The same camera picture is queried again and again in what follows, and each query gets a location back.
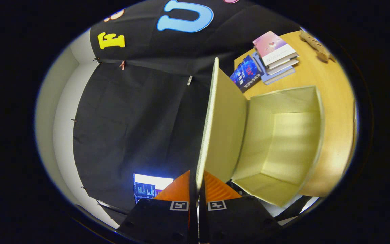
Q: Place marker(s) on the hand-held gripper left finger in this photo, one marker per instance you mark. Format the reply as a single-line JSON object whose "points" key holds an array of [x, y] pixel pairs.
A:
{"points": [[193, 217]]}

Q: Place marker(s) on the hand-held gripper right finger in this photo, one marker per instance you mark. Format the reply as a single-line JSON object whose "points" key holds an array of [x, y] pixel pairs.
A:
{"points": [[202, 220]]}

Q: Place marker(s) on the green fabric storage box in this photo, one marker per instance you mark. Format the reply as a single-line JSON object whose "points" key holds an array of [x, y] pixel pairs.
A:
{"points": [[283, 142]]}

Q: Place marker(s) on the lit computer screen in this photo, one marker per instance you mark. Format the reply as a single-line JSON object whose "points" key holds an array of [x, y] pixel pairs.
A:
{"points": [[147, 186]]}

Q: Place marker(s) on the black backdrop cloth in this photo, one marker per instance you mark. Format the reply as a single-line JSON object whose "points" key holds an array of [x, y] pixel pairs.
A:
{"points": [[130, 118]]}

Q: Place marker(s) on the silver cloth clip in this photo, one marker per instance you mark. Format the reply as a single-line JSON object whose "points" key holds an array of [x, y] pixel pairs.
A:
{"points": [[189, 80]]}

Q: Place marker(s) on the dark blue book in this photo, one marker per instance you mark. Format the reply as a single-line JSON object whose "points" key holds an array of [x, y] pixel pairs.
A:
{"points": [[245, 73]]}

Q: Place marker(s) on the pale blue book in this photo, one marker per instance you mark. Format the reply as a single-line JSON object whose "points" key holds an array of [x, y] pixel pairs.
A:
{"points": [[278, 78]]}

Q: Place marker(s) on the red cloth clip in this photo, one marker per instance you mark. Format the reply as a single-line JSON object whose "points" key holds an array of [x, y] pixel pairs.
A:
{"points": [[123, 65]]}

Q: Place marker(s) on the grey cover book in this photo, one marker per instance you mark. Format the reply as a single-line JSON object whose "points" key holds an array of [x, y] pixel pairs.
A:
{"points": [[283, 66]]}

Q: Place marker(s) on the pink cover book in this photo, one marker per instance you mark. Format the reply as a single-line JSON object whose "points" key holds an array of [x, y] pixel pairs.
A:
{"points": [[271, 45]]}

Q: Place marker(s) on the brown plush toy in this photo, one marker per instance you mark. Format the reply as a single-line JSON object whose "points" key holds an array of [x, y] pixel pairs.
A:
{"points": [[317, 47]]}

